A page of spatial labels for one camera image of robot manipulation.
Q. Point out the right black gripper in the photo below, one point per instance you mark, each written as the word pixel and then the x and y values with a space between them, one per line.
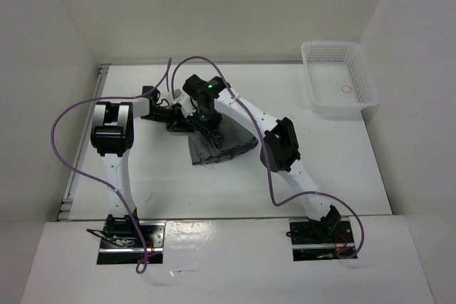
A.
pixel 210 127

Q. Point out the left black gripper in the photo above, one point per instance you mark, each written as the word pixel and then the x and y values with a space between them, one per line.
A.
pixel 177 121

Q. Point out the grey pleated skirt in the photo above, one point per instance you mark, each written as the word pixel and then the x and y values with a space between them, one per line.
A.
pixel 228 141

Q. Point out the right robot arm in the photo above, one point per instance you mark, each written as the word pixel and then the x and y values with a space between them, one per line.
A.
pixel 278 141

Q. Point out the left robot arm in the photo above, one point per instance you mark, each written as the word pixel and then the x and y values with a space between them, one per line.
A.
pixel 112 136

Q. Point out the white plastic basket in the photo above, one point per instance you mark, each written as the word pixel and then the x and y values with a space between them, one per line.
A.
pixel 328 65

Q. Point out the rubber band in basket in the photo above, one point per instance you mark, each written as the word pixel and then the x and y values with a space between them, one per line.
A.
pixel 347 89

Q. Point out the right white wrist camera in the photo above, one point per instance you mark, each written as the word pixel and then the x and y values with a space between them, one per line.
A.
pixel 187 108

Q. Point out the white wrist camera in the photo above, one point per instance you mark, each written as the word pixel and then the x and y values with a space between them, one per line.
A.
pixel 178 97
pixel 187 108

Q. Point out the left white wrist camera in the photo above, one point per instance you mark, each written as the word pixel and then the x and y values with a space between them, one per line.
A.
pixel 178 97

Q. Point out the aluminium table edge rail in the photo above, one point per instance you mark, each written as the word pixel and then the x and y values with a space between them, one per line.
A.
pixel 67 200

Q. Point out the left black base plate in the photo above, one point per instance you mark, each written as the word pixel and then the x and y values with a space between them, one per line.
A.
pixel 124 251

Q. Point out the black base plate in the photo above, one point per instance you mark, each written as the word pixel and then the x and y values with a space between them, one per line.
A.
pixel 307 246
pixel 124 251

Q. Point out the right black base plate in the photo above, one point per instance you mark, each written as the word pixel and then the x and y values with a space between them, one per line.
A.
pixel 307 246

